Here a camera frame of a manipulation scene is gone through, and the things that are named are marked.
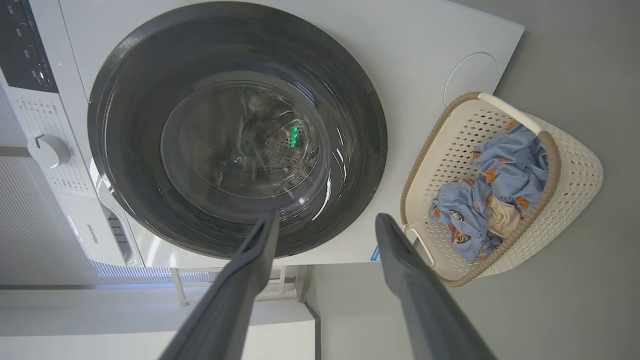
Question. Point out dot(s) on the white front-load washing machine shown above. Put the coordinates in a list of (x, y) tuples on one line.
[(425, 50)]

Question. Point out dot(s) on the washing machine door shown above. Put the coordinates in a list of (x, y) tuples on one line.
[(135, 125)]

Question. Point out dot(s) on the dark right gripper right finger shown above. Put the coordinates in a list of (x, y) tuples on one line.
[(420, 300)]

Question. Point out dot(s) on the white washing machine dial knob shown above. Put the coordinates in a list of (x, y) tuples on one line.
[(50, 150)]

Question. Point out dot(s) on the cream perforated laundry basket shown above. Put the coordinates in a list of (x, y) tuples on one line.
[(575, 175)]

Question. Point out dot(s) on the blue energy label sticker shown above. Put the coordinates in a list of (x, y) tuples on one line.
[(375, 253)]

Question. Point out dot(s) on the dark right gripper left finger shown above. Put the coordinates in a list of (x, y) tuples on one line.
[(235, 290)]

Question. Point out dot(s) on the blue cartoon print garment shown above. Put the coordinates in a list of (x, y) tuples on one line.
[(515, 160), (460, 205)]

